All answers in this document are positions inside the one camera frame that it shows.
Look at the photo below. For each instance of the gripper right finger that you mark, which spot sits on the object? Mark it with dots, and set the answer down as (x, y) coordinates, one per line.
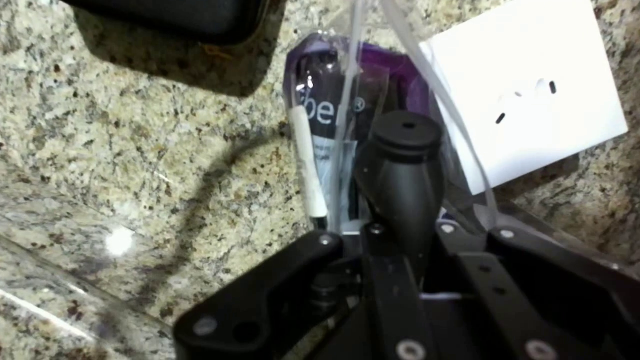
(565, 295)

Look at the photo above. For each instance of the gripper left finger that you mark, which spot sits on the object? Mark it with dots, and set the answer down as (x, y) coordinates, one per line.
(260, 300)

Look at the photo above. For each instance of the black rubber air blower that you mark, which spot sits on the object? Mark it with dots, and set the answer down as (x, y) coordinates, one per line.
(400, 175)

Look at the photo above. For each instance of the transparent plastic bag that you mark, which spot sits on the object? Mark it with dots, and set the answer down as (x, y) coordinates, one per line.
(350, 75)

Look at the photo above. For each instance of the white pen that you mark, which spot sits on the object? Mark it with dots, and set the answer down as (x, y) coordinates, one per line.
(307, 160)

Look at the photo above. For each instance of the purple packet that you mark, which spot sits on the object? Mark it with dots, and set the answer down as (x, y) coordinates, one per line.
(325, 95)

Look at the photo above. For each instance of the black case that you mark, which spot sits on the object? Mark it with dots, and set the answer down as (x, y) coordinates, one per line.
(170, 15)

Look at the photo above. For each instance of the white wall socket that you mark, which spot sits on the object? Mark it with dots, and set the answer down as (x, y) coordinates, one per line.
(530, 90)

